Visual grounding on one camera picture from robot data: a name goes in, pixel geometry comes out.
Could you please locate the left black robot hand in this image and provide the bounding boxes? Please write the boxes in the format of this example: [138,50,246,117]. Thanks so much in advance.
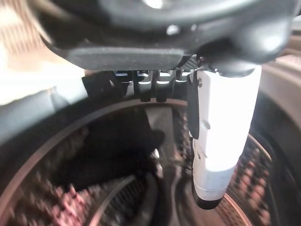
[37,0,294,210]

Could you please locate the black cloth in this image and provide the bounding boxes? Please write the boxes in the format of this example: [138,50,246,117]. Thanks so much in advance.
[48,112,166,192]

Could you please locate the silver front-load washing machine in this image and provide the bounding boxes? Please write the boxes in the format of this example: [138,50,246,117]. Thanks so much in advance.
[0,21,301,226]

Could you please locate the white wicker laundry basket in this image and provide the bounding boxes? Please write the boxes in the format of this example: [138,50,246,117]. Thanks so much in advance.
[0,0,55,73]

